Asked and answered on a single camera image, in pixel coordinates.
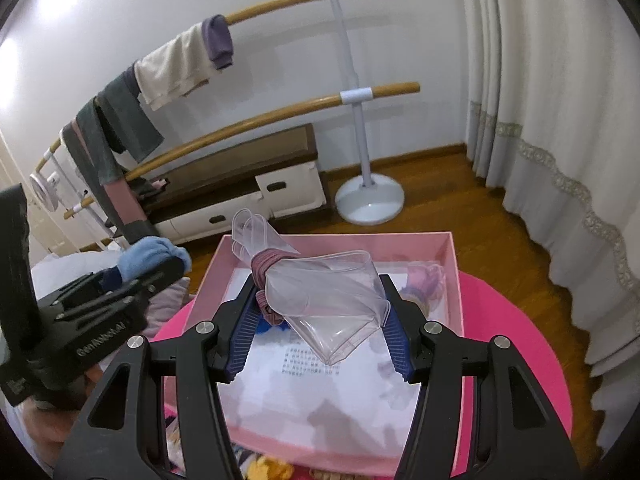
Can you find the light blue fabric item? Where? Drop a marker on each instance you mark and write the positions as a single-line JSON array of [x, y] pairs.
[[147, 254]]

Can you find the blue fabric scrunchie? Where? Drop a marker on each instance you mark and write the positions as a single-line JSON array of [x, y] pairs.
[[263, 327]]

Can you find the white barre stand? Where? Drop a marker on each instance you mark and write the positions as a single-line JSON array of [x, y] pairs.
[[81, 194], [369, 199]]

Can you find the purple garment on bar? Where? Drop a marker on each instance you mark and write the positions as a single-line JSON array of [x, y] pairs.
[[218, 41]]

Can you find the person's left hand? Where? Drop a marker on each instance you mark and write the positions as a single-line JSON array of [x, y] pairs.
[[48, 430]]

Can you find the cream garment on bar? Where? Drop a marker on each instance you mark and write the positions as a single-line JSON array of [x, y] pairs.
[[174, 69]]

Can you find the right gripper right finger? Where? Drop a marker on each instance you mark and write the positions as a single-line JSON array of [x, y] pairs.
[[516, 433]]

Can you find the white barre stand right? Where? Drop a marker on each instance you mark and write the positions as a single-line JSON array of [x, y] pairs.
[[369, 199]]

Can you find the dark green towel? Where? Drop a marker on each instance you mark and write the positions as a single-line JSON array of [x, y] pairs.
[[113, 122]]

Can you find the pink cardboard box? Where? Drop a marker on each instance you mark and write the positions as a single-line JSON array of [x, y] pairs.
[[391, 254]]

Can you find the grey pink hanging cloth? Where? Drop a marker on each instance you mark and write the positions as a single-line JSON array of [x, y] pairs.
[[115, 198]]

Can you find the white curtain with lace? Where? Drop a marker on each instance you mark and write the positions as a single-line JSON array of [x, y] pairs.
[[553, 119]]

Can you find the round pink table mat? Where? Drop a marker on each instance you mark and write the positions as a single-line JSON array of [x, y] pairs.
[[474, 408]]

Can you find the clear plastic bag with band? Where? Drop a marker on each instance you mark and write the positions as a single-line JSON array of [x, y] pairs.
[[333, 302]]

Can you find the dark wood white bench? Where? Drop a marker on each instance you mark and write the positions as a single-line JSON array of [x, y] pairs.
[[276, 176]]

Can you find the white barre stand left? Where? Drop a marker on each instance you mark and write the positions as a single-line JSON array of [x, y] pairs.
[[81, 194]]

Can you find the pink lilac organza scrunchie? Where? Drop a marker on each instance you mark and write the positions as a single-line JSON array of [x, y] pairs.
[[425, 285]]

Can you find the yellow crochet fish toy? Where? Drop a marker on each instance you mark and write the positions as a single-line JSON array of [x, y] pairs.
[[269, 468]]

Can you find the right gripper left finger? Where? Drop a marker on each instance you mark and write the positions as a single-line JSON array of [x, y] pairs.
[[120, 432]]

